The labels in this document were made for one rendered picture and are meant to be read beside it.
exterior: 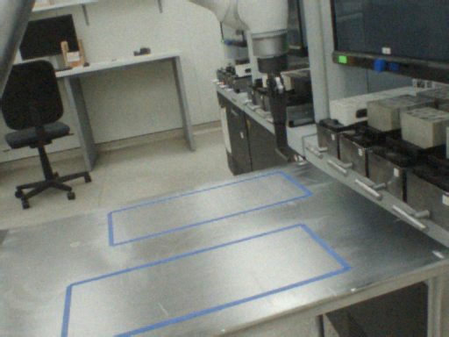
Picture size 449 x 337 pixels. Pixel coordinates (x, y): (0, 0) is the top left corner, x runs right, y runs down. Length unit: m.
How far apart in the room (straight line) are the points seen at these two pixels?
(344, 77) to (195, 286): 0.88
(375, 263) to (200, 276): 0.22
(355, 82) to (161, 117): 3.52
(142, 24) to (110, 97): 0.79
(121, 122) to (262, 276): 4.20
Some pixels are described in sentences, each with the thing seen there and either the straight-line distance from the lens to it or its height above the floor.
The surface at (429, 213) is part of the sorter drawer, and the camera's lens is 0.87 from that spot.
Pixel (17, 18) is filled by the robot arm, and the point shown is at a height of 1.20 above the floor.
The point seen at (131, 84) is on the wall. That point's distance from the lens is 4.64.
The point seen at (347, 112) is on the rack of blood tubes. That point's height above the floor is 0.85.
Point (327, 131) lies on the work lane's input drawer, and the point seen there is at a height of 0.80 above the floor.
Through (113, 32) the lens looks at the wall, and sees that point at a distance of 4.62.
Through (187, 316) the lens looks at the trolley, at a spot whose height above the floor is 0.82.
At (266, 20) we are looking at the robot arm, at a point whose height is 1.11.
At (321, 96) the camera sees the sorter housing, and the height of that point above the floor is 0.84.
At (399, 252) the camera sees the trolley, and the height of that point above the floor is 0.82.
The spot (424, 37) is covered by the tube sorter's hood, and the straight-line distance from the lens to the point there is 0.93.
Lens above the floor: 1.13
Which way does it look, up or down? 18 degrees down
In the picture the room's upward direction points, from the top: 9 degrees counter-clockwise
